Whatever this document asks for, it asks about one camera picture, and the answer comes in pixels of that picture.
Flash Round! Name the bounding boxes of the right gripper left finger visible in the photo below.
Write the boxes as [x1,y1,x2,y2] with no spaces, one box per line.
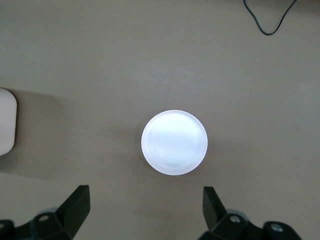
[14,184,91,240]

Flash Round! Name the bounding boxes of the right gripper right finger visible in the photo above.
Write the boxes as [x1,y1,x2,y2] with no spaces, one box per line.
[199,186,266,240]

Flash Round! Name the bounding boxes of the pink round plate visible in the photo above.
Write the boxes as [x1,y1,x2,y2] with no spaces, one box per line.
[140,109,209,176]

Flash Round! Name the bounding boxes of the white lunch box grey latches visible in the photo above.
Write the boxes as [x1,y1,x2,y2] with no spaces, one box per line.
[0,87,18,156]

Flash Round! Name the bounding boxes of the thin black looped cable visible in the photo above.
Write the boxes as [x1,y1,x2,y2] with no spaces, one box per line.
[243,0,297,36]

